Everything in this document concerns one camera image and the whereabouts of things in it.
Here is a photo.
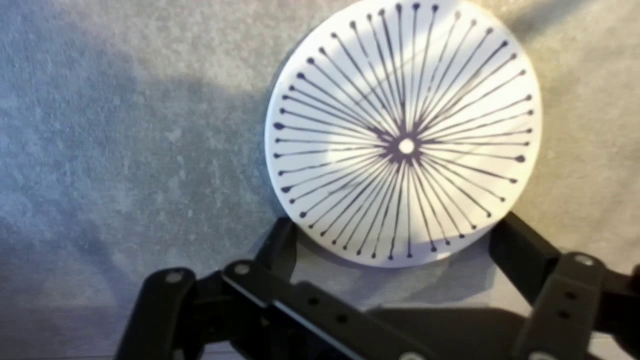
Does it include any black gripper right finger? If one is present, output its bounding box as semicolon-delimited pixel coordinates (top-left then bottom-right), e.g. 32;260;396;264
488;209;640;360

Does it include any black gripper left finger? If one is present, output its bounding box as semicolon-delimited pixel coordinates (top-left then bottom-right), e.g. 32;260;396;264
115;215;428;360

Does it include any white disc with radial lines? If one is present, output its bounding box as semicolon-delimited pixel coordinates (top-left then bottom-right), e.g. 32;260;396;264
263;0;544;269

